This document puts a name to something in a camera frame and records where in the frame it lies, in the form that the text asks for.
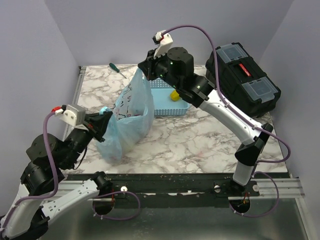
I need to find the light blue plastic basket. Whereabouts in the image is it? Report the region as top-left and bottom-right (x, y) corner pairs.
(148, 78), (190, 117)

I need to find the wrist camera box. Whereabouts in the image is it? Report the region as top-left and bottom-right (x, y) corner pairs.
(52, 104), (86, 128)
(152, 30), (173, 59)

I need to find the green handled screwdriver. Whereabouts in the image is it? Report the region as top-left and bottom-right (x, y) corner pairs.
(108, 62), (127, 79)

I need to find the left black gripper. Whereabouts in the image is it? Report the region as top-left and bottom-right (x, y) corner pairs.
(61, 110), (115, 169)

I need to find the yellow fake starfruit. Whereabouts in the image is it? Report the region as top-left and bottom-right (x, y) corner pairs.
(169, 90), (180, 102)

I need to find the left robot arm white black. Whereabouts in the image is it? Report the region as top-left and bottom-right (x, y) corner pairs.
(0, 107), (113, 240)

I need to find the aluminium frame rail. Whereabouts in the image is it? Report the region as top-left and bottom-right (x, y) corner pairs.
(37, 65), (87, 201)

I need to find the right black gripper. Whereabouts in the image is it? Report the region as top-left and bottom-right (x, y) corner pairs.
(138, 47), (182, 92)

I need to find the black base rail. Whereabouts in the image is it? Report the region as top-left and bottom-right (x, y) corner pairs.
(51, 169), (261, 210)

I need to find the light blue plastic bag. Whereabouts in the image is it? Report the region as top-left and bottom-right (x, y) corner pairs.
(96, 68), (155, 163)

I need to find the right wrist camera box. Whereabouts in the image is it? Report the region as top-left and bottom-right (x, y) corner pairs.
(152, 30), (173, 59)

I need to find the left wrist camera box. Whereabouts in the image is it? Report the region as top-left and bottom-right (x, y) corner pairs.
(52, 104), (86, 128)

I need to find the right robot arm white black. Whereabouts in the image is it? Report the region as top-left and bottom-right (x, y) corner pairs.
(137, 47), (273, 196)

